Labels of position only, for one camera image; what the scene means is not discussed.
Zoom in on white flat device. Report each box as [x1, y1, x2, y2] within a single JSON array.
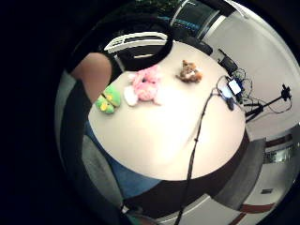
[[228, 79, 243, 96]]

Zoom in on black computer mouse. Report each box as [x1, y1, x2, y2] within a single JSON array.
[[226, 97, 235, 112]]

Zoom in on blue flat device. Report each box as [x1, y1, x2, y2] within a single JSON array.
[[219, 86, 233, 100]]

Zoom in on tangle of thin black cables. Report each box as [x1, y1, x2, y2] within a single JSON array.
[[217, 68, 255, 104]]

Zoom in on black tripod with camera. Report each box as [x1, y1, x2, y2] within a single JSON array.
[[244, 83, 293, 123]]

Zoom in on brown soft toy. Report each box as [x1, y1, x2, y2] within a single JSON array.
[[175, 59, 203, 84]]

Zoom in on glass door with dark frame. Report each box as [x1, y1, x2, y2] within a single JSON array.
[[170, 0, 227, 40]]

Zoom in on pink soft toy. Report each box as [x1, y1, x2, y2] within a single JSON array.
[[123, 64, 163, 107]]

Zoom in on green soft toy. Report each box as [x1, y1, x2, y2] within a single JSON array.
[[95, 84, 122, 114]]

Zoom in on person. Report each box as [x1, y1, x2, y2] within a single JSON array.
[[55, 13, 163, 225]]

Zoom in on white framed black chair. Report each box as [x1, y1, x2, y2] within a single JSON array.
[[103, 18, 174, 72]]

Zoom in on grey upholstered chair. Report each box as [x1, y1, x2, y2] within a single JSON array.
[[213, 137, 267, 211], [80, 134, 124, 208]]

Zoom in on long black cable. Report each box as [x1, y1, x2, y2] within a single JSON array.
[[173, 88, 219, 225]]

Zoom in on black office chair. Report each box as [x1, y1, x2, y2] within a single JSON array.
[[217, 49, 240, 76], [185, 36, 214, 56]]

